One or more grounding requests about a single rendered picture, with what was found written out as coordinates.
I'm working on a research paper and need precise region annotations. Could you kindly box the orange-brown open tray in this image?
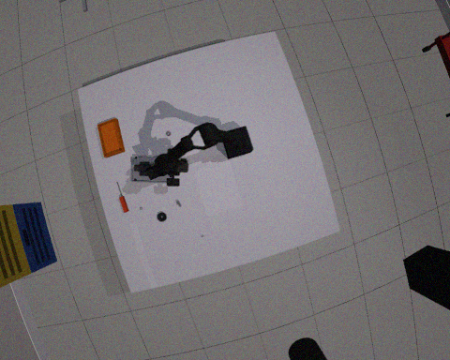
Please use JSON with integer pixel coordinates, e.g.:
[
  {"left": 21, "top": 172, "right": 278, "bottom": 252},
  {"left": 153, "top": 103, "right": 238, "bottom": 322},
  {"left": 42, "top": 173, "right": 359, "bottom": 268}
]
[{"left": 97, "top": 118, "right": 126, "bottom": 158}]

